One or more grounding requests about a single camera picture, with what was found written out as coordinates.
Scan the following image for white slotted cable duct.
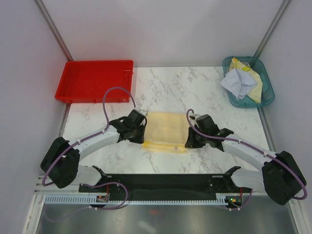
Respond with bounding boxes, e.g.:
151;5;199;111
44;194;242;205

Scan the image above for left aluminium frame post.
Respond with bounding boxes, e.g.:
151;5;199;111
34;0;73;61

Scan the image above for aluminium frame post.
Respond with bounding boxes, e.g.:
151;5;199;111
253;0;292;59
34;0;73;61

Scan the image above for red plastic tray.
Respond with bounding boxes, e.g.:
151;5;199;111
55;60;134;103

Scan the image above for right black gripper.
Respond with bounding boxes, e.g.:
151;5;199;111
185;126;209;149

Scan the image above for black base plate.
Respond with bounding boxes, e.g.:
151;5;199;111
78;173;254;202

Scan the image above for light blue towel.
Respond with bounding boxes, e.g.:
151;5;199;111
221;68;257;100

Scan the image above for pale yellow patterned towel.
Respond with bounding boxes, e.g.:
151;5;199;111
224;57;263;103

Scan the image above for right aluminium frame post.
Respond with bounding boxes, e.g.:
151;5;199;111
253;0;292;59

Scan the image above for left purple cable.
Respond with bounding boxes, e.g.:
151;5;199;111
42;87;137;187

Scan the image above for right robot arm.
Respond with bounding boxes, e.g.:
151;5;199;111
185;109;308;205

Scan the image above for teal plastic basket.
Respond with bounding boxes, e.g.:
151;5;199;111
222;56;275;108

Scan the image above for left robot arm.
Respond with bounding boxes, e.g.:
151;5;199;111
40;109;148;192

